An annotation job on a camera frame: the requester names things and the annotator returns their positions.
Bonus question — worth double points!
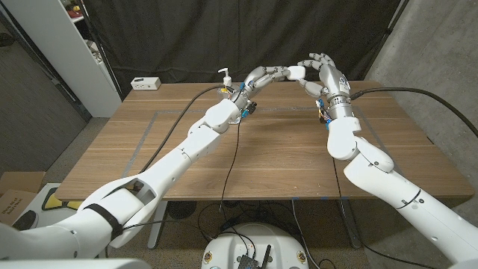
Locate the black backdrop stand pole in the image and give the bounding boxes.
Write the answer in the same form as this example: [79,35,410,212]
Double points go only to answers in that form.
[360,0,409,81]
[76,0,124,100]

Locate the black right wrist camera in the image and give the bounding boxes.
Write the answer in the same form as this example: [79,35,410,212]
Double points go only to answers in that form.
[315,99,333,130]

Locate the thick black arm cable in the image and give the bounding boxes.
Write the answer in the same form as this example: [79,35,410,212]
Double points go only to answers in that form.
[350,87,478,137]
[138,84,229,175]

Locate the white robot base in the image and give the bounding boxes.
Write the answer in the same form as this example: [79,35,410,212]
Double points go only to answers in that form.
[201,223,310,269]

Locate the black antenna module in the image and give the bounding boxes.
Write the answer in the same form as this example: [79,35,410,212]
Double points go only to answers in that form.
[237,244,273,269]

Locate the white power strip box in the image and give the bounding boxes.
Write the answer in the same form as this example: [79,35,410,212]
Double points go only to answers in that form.
[130,76,162,91]

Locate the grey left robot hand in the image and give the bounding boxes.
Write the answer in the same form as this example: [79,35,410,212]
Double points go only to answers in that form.
[229,66,292,110]

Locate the white shelf cabinet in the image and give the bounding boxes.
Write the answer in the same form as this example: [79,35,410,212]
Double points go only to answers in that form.
[1,0,122,119]

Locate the clear hand sanitizer pump bottle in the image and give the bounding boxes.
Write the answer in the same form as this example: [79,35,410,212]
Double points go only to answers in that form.
[217,67,242,125]

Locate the thin black arm strap cable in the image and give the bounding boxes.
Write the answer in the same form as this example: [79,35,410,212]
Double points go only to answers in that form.
[121,217,211,241]

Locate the white AirPods case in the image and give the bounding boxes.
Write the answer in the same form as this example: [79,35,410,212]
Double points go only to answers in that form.
[287,65,307,81]

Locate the grey floor cable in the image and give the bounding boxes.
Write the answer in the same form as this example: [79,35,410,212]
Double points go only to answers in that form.
[290,199,323,269]

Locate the brown cardboard box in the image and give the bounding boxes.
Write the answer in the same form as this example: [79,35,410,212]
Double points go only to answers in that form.
[0,170,46,226]

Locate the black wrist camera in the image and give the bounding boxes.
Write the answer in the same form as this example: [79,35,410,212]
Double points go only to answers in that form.
[315,99,333,130]
[241,100,258,118]

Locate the thin black left wrist cable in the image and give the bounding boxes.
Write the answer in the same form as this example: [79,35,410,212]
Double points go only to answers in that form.
[196,117,258,259]

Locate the black backdrop curtain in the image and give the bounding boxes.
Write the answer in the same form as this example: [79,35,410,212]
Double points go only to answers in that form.
[82,0,403,100]

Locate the grey metal table leg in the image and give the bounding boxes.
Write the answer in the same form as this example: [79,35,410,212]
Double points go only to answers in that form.
[147,200,169,250]
[338,199,362,250]

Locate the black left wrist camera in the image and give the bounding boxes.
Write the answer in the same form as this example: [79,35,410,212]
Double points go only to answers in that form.
[241,100,258,118]

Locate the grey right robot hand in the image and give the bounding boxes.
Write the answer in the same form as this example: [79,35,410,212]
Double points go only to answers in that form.
[297,52,354,102]

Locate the thin braided right wrist cable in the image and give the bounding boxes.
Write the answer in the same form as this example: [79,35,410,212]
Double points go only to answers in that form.
[331,156,440,269]

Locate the black round fan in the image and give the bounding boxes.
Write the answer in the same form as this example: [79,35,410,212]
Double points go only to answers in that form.
[167,200,198,220]

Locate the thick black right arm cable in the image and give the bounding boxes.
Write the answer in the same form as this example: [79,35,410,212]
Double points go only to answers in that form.
[350,87,478,137]

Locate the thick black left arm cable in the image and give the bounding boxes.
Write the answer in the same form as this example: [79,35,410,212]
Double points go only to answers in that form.
[138,84,229,175]

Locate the white floor board black marks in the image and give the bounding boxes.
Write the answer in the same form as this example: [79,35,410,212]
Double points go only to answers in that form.
[13,182,83,229]

